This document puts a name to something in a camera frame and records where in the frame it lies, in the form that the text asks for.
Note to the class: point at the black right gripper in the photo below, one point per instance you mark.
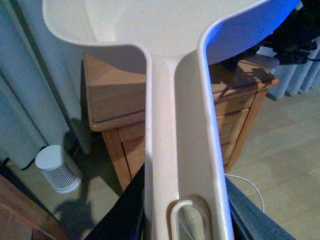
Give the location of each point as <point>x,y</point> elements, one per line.
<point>295,38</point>

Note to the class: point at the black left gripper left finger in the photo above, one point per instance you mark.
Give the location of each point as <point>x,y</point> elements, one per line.
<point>125,219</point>

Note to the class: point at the light grey curtain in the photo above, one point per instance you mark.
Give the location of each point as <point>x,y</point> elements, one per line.
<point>42,87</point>

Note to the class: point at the wooden bed frame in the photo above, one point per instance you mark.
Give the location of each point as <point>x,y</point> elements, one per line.
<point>22,219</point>

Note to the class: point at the white cylindrical air purifier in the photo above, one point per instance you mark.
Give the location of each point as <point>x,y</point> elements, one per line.
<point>59,169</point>

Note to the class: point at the beige plastic dustpan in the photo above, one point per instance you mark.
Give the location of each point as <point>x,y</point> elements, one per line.
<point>173,42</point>

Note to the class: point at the wooden nightstand with drawers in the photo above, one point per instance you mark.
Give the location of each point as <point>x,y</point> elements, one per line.
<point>116,109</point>

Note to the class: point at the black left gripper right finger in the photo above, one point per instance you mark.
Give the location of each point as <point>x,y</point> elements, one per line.
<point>248,221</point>

